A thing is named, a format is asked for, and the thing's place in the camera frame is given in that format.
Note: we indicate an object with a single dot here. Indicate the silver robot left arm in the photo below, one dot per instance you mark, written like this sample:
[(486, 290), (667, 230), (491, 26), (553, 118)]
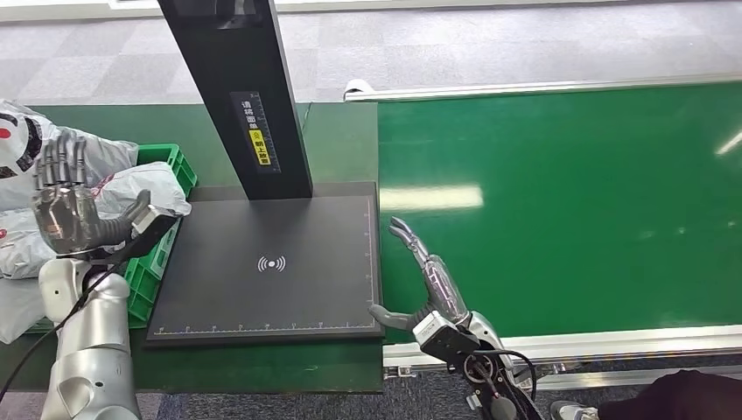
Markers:
[(93, 336)]

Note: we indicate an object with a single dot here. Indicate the green conveyor belt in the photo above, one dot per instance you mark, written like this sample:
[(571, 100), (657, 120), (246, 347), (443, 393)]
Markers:
[(579, 151)]

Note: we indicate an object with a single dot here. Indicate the black cloth object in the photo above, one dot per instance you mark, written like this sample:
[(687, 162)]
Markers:
[(678, 400)]

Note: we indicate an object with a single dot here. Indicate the small metal conveyor clamp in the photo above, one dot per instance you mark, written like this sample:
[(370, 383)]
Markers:
[(399, 371)]

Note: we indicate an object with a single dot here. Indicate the thin aluminium conveyor rail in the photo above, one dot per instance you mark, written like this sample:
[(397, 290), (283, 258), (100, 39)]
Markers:
[(550, 87)]

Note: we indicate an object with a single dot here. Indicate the wide aluminium conveyor rail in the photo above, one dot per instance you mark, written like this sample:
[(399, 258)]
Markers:
[(608, 345)]

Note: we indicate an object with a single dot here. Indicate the black scanner column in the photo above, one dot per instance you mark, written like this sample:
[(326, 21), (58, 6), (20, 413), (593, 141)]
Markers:
[(232, 52)]

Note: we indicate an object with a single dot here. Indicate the green plastic crate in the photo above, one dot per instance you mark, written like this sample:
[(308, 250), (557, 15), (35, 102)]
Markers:
[(145, 278)]

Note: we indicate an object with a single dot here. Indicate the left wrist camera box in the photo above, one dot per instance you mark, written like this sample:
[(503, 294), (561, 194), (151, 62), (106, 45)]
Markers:
[(153, 226)]

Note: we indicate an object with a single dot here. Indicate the black yellow column label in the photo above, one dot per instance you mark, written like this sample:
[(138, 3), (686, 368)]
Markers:
[(256, 130)]

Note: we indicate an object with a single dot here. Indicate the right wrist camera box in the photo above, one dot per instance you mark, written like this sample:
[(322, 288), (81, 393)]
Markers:
[(446, 342)]

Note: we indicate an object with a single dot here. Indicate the white conveyor roller end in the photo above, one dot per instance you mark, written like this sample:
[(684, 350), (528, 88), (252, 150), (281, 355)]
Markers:
[(358, 88)]

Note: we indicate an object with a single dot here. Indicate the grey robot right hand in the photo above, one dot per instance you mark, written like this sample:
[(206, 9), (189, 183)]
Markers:
[(443, 290)]

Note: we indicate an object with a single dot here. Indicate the grey package with black print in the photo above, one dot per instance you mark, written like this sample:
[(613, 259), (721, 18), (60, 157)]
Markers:
[(17, 139)]

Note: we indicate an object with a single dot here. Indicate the black scanner platform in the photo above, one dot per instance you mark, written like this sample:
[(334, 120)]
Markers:
[(261, 290)]

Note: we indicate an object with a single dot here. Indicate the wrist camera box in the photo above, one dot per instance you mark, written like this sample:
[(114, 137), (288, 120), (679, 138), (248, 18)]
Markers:
[(446, 342), (153, 226)]

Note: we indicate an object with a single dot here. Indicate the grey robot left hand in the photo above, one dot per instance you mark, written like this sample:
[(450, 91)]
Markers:
[(64, 220)]

